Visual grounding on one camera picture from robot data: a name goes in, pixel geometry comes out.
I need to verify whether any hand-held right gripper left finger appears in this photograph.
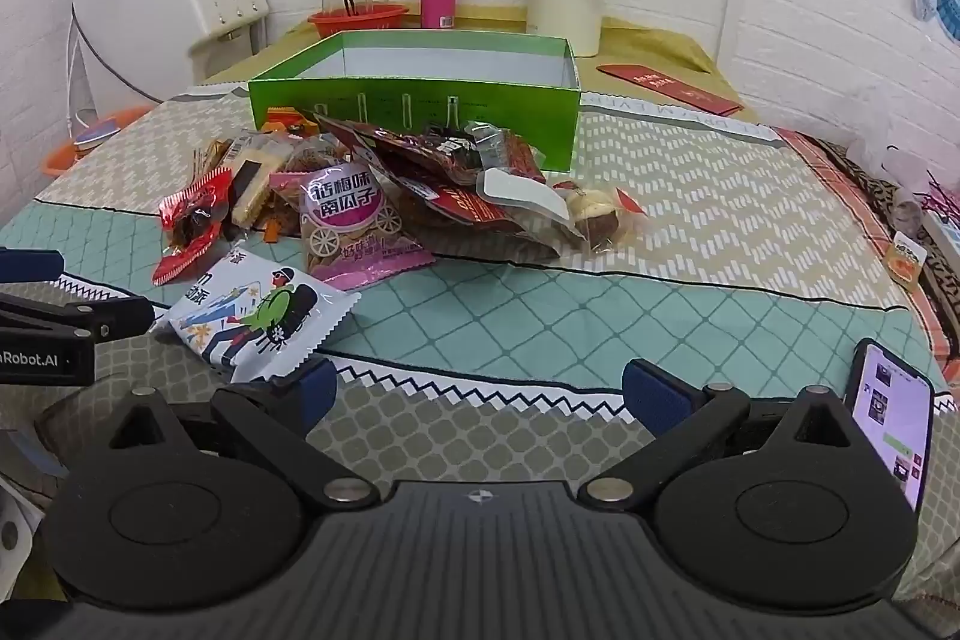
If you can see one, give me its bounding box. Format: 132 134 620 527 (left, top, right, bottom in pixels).
109 359 383 513

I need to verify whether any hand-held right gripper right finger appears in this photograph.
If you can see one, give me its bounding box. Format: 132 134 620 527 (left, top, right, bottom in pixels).
581 357 856 513

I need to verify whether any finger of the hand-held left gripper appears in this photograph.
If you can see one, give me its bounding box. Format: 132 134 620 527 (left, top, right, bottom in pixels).
0 248 66 287
0 291 156 341

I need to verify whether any white hiker print snack packet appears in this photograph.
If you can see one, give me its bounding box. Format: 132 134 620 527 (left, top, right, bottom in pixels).
166 242 361 384

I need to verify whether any red packet with dark snack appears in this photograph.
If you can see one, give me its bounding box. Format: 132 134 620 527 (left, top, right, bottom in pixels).
152 167 233 287

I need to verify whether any pink seed snack packet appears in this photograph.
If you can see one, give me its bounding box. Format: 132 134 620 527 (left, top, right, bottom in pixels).
268 156 436 292

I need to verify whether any red packet with white label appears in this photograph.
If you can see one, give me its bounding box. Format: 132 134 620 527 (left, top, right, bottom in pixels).
390 160 586 262

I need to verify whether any green cardboard box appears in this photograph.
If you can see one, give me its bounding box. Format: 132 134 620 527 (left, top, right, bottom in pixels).
247 29 583 172

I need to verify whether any orange plastic basin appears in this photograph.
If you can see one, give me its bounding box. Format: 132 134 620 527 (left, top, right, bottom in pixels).
41 104 155 180

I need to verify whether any small round tub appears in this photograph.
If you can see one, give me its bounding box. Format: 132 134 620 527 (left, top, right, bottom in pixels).
73 115 127 152

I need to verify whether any clear packet with bun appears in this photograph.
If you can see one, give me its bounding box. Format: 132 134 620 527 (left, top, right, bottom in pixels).
551 179 647 251

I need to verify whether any pale yellow bar packet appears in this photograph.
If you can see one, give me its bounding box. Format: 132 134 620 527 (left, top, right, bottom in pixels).
225 134 301 229

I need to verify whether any brown snack packet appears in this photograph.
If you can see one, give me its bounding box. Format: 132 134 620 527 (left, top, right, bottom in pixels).
191 139 235 180

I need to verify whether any black smartphone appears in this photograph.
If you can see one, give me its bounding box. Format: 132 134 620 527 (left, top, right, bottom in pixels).
841 338 936 513

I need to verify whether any orange snack packet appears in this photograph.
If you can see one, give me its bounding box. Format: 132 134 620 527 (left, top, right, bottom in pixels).
262 111 320 135

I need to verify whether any white water dispenser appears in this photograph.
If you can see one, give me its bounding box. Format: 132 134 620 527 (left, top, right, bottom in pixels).
71 0 271 120

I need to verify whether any clear packet with red sausage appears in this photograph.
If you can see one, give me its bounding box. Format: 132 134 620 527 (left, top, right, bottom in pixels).
465 121 547 185

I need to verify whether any small orange white card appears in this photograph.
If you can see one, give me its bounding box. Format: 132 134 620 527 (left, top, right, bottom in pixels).
885 231 927 285

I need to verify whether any red envelope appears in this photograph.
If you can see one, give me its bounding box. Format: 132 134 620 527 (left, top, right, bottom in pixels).
596 62 743 116

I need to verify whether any clear plastic bag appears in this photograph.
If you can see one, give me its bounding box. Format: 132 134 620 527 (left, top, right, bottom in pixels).
847 134 960 199

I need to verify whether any red plastic basket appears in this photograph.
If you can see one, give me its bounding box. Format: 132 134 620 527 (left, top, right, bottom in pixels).
307 2 410 40

